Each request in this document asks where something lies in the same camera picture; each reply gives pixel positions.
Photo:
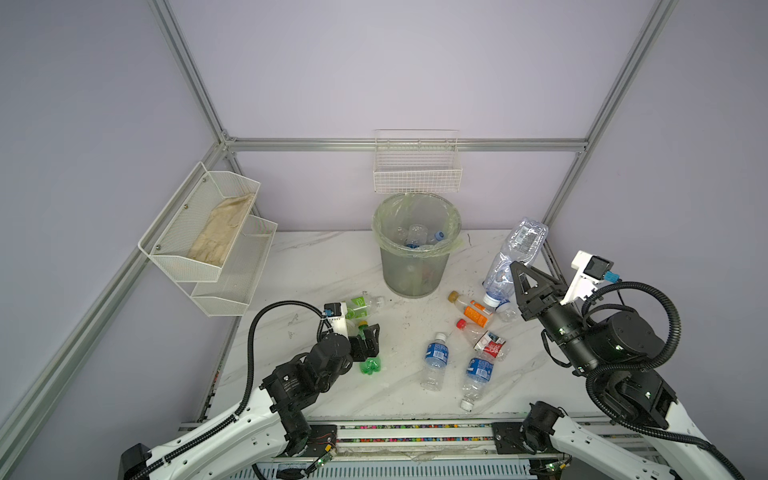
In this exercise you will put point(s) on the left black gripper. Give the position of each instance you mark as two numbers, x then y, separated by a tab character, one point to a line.
370	342

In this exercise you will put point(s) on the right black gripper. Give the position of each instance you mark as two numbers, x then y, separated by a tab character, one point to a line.
533	297

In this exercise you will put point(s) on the crushed bottle green label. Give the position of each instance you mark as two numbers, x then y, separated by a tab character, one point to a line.
363	306

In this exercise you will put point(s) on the clear crushed bottle purple print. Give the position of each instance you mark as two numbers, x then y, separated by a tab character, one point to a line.
522	244

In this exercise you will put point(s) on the clear cup container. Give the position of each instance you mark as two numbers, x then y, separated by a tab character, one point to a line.
417	235

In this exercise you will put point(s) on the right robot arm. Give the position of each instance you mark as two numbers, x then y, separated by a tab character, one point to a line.
618	354

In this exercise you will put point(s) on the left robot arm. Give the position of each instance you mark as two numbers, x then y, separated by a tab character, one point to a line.
268	422

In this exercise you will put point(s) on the mesh waste bin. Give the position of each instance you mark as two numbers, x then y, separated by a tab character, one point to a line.
412	277

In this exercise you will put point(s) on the green soda bottle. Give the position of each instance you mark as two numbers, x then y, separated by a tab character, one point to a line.
372	364

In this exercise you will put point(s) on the blue cap bottle right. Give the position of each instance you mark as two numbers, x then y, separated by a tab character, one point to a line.
507	312

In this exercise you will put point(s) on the orange label bottle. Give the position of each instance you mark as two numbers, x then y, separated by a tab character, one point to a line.
479	312

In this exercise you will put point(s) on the red label crushed bottle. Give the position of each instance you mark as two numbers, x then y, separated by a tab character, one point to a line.
483	340

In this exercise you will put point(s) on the blue label bottle front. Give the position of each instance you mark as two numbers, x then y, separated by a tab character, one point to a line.
477	376

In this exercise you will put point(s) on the white mesh lower shelf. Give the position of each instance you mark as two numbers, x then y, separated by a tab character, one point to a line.
233	292

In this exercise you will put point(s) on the white mesh shelf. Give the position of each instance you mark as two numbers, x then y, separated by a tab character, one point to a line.
193	237
233	292

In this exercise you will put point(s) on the beige cloth in shelf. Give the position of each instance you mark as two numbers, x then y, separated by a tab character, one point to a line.
218	235

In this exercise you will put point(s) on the white mesh upper shelf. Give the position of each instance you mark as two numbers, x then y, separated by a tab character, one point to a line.
193	237

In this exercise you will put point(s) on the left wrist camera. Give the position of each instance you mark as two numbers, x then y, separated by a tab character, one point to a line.
334	320

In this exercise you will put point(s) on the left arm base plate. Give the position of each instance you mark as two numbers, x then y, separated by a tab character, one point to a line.
321	436

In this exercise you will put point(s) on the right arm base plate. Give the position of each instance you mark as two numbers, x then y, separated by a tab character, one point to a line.
509	438

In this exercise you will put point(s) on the white wire wall basket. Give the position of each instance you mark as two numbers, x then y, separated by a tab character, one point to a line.
420	160

